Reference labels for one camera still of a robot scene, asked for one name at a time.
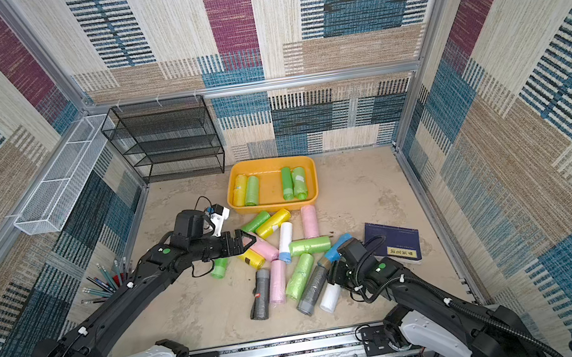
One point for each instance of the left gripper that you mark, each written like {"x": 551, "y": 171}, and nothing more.
{"x": 229, "y": 249}

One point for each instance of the large yellow bag roll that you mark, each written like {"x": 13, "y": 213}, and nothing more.
{"x": 239, "y": 191}

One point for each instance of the thin dark green roll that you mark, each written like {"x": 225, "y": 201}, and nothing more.
{"x": 287, "y": 184}

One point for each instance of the light green roll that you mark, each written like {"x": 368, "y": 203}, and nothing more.
{"x": 297, "y": 283}
{"x": 310, "y": 246}
{"x": 300, "y": 188}

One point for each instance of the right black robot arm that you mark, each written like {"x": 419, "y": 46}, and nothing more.
{"x": 425, "y": 315}

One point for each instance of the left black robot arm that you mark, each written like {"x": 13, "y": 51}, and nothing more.
{"x": 195, "y": 238}

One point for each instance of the white roll lower right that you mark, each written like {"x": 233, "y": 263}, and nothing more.
{"x": 330, "y": 297}

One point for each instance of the small yellow roll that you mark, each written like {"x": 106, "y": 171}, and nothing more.
{"x": 253, "y": 259}

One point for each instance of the grey roll right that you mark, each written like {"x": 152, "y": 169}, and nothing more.
{"x": 313, "y": 289}

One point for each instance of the yellow roll near box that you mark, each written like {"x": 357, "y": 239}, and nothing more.
{"x": 271, "y": 225}

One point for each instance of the dark green roll left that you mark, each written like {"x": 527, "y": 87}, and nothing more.
{"x": 220, "y": 268}

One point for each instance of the pink roll centre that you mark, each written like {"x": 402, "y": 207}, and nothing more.
{"x": 265, "y": 250}

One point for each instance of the pink roll lower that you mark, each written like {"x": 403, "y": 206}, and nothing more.
{"x": 277, "y": 282}

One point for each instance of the white roll blue end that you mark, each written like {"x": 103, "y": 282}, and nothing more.
{"x": 285, "y": 239}

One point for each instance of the pink roll near box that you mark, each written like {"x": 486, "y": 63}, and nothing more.
{"x": 310, "y": 222}

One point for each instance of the yellow plastic storage box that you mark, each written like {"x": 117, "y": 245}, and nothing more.
{"x": 270, "y": 193}

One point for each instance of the dark grey roll left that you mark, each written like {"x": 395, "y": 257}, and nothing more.
{"x": 261, "y": 292}

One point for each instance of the dark blue notebook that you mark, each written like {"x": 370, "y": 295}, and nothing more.
{"x": 401, "y": 243}

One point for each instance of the black mesh shelf rack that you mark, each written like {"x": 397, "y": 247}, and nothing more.
{"x": 166, "y": 139}

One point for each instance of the red pencil cup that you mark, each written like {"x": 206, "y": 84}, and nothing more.
{"x": 100, "y": 283}

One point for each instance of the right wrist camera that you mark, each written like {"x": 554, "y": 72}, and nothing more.
{"x": 351, "y": 252}

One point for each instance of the white wire wall basket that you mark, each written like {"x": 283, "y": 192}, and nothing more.
{"x": 51, "y": 203}

